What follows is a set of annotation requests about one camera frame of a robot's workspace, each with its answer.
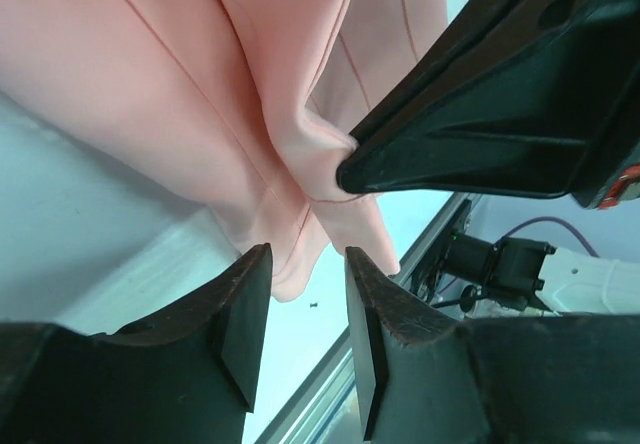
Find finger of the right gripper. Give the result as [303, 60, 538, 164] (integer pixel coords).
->
[335, 58, 640, 200]
[351, 0, 584, 137]

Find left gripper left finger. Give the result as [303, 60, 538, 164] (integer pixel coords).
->
[91, 244, 272, 412]

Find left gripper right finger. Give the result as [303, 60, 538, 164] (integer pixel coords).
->
[346, 247, 470, 442]

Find pink pleated skirt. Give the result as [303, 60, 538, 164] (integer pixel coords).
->
[1, 0, 447, 301]

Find aluminium rail frame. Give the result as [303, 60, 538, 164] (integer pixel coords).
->
[244, 191, 479, 443]

